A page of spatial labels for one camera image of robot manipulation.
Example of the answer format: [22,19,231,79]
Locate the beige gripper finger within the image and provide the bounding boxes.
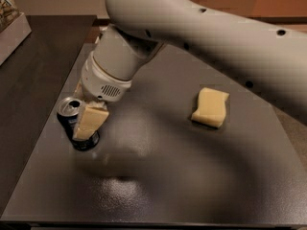
[73,102,109,141]
[73,81,84,100]

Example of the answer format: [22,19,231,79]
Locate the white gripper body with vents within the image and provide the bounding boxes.
[81,52,131,103]

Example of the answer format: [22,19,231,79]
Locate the dark blue pepsi can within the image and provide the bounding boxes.
[57,97,100,151]

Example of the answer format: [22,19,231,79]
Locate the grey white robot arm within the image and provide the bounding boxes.
[73,0,307,141]

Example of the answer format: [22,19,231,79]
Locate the dark wooden side table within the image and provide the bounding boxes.
[0,15,96,216]

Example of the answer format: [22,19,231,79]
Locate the white box with snacks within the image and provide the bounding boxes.
[0,0,32,65]

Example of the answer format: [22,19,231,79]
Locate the yellow sponge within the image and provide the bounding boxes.
[191,88,229,128]

